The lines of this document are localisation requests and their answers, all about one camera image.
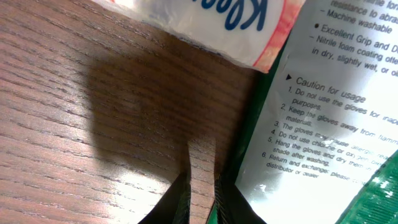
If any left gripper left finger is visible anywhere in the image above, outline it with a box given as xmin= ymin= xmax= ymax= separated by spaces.
xmin=139 ymin=172 xmax=190 ymax=224

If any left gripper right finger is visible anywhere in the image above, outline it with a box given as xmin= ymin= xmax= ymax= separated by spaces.
xmin=215 ymin=175 xmax=266 ymax=224

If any green white 3M package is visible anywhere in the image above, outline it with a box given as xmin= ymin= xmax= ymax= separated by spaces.
xmin=221 ymin=0 xmax=397 ymax=224

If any orange Kleenex tissue pack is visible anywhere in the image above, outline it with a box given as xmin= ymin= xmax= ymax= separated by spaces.
xmin=94 ymin=0 xmax=305 ymax=73

